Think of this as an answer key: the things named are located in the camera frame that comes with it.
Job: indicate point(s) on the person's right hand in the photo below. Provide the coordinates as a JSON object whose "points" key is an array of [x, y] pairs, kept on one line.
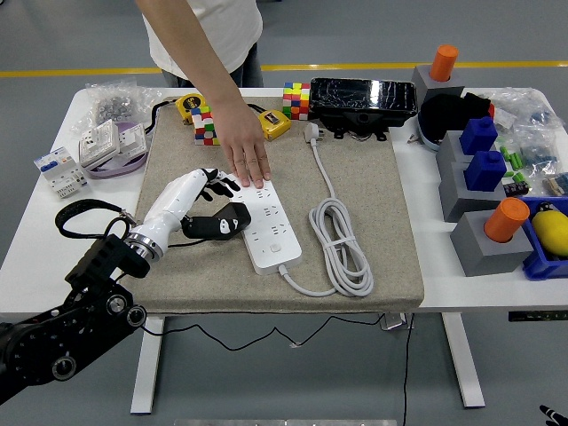
{"points": [[244, 142]]}

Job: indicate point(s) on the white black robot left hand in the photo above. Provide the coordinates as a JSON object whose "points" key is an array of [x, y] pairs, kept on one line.
{"points": [[173, 199]]}

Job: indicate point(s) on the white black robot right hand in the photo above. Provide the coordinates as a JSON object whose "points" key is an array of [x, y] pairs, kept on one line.
{"points": [[554, 418]]}

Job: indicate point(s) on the black plug adapter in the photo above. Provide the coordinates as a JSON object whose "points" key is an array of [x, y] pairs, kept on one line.
{"points": [[242, 209]]}

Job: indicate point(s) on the white power strip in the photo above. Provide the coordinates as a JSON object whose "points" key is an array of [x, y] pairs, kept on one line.
{"points": [[275, 222]]}

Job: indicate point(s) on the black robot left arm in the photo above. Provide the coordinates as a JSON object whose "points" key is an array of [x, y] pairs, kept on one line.
{"points": [[102, 262]]}

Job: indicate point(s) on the person's right forearm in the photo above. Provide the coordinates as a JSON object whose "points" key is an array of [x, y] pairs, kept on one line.
{"points": [[191, 49]]}

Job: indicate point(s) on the yellow tape measure clear window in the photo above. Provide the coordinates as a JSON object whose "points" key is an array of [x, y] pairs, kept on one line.
{"points": [[277, 126]]}

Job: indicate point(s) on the multicolour puzzle cube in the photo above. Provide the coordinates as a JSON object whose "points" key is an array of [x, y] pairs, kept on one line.
{"points": [[296, 102], [204, 133]]}

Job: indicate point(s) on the purple tape roll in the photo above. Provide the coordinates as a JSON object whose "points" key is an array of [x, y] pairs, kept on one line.
{"points": [[115, 171]]}

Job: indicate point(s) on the yellow tape measure black label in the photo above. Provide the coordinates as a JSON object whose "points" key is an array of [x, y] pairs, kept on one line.
{"points": [[188, 104]]}

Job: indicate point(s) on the white table leg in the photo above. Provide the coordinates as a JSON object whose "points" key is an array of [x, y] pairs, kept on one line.
{"points": [[148, 377], [466, 368]]}

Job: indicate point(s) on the black table control panel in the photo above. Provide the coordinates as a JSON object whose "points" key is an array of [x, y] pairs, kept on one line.
{"points": [[537, 316]]}

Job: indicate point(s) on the clear bag of metal nuts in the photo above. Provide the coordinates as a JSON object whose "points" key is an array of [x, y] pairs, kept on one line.
{"points": [[113, 106]]}

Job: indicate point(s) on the person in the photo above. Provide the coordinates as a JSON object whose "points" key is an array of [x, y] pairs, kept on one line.
{"points": [[231, 26]]}

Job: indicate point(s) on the white circuit breaker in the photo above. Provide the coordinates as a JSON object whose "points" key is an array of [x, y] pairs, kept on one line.
{"points": [[57, 171]]}

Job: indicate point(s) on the black glossy device box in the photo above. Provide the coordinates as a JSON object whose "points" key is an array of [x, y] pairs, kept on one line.
{"points": [[355, 95]]}

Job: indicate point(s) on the blue plastic bin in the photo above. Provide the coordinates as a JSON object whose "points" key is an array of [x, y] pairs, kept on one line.
{"points": [[539, 266]]}

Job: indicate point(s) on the grey-brown mat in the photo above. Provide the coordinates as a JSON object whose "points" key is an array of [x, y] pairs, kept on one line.
{"points": [[381, 222]]}

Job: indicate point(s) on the small metal clip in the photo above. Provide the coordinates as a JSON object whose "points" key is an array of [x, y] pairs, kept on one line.
{"points": [[413, 139]]}

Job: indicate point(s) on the grey block with hole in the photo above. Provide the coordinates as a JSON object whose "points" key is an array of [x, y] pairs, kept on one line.
{"points": [[448, 151], [457, 195], [483, 257], [423, 82]]}

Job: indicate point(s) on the yellow toy fruit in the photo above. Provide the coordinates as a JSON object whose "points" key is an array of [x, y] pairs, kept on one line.
{"points": [[552, 233]]}

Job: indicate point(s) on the orange cylinder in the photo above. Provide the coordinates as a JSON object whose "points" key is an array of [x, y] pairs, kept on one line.
{"points": [[444, 64], [506, 219]]}

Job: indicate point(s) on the black cap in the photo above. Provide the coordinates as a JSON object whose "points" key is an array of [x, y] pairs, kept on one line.
{"points": [[448, 115]]}

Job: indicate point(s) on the blue block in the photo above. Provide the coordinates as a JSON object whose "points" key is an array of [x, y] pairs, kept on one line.
{"points": [[483, 173], [477, 137]]}

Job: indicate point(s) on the clear bag of brown parts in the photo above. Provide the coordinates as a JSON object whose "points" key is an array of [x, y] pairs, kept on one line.
{"points": [[557, 184]]}

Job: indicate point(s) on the small dark module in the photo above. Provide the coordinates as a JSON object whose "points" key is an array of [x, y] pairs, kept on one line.
{"points": [[517, 186]]}

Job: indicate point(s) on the small green cylinder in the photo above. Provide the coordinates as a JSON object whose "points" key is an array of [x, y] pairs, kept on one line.
{"points": [[505, 152], [517, 165], [515, 158]]}

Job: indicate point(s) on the clear bag of blue parts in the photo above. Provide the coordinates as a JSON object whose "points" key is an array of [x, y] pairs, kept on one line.
{"points": [[539, 153], [519, 111]]}

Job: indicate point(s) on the white switch panel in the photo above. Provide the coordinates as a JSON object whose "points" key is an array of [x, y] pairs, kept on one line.
{"points": [[133, 142]]}

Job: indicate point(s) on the white wall socket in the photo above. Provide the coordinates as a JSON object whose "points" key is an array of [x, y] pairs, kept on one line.
{"points": [[97, 144]]}

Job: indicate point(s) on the metal bracket under table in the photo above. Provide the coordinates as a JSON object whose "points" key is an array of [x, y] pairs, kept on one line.
{"points": [[392, 323]]}

